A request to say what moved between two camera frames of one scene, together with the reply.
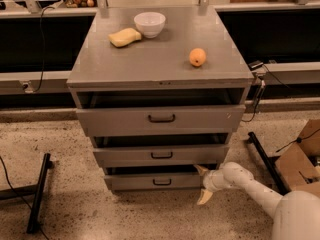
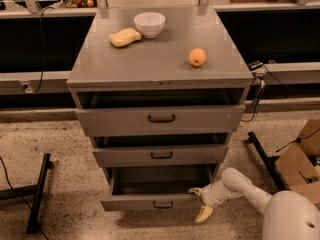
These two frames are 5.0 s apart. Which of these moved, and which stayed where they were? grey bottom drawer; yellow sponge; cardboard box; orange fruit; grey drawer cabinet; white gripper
Moved: white gripper; grey bottom drawer
Stayed: grey drawer cabinet; cardboard box; orange fruit; yellow sponge
